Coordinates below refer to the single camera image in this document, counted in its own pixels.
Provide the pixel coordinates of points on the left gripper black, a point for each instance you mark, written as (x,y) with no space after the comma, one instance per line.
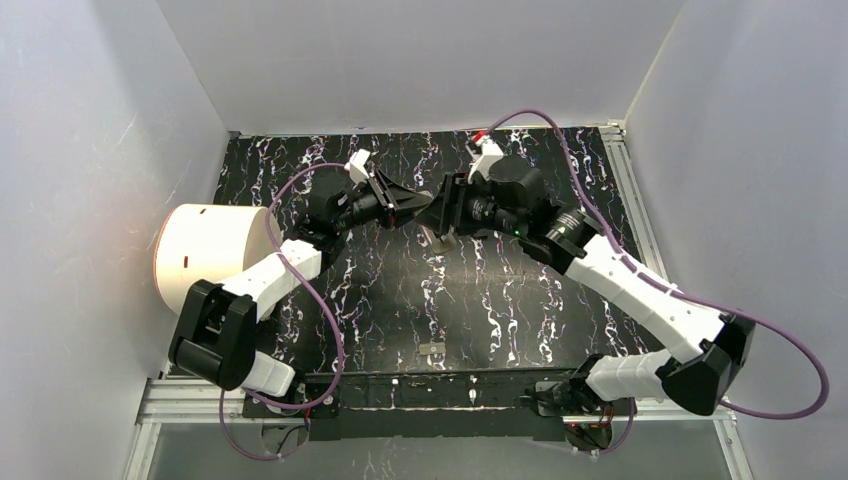
(383,201)

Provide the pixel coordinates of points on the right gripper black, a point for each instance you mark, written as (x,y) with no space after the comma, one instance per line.
(452,206)

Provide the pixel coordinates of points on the white remote control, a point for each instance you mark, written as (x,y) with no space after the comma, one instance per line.
(443,243)

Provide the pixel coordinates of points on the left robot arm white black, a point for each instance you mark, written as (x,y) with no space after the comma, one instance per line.
(215,335)

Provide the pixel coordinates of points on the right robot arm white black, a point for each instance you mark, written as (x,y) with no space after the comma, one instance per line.
(703,348)

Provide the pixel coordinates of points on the white cylindrical bin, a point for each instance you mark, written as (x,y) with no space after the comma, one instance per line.
(210,242)

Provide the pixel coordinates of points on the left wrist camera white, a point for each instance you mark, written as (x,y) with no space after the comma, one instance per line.
(359,166)

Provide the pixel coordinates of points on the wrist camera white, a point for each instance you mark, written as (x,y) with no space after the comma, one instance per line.
(485,153)
(359,166)

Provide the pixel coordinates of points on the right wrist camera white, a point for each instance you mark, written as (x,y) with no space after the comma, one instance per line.
(485,153)

